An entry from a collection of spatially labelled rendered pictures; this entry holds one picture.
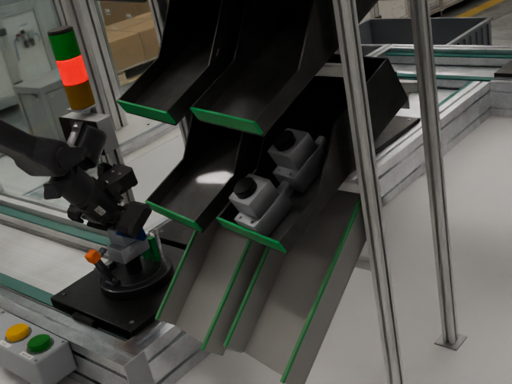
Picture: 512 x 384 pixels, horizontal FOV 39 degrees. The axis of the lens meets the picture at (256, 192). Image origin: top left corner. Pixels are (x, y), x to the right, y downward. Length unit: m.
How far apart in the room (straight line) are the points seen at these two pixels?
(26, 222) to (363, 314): 0.91
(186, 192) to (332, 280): 0.27
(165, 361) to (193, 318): 0.12
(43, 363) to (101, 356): 0.11
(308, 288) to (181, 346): 0.32
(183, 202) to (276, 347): 0.25
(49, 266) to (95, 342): 0.42
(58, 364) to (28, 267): 0.44
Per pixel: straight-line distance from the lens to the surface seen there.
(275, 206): 0.93
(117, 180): 1.28
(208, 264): 1.17
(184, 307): 1.18
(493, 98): 2.14
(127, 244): 1.33
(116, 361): 1.21
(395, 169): 1.73
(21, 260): 1.74
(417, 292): 1.39
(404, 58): 2.54
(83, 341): 1.28
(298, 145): 0.94
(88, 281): 1.44
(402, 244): 1.54
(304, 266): 1.05
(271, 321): 1.07
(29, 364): 1.30
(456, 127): 1.98
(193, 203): 1.06
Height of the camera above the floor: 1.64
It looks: 24 degrees down
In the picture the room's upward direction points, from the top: 12 degrees counter-clockwise
